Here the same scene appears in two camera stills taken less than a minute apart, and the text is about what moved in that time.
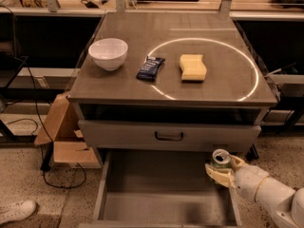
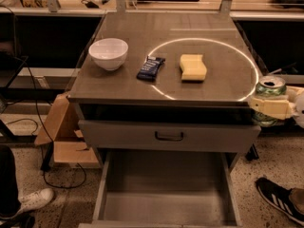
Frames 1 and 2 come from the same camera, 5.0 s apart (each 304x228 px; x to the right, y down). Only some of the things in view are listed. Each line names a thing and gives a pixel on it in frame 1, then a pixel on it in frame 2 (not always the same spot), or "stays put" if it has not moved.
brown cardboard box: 62,128 stays put
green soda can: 221,158 -> 268,86
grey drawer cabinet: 158,93 stays put
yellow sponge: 193,66 stays put
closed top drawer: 169,136 stays put
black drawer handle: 169,139 stays put
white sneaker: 16,212 -> 31,200
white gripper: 249,180 -> 299,108
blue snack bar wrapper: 150,67 stays put
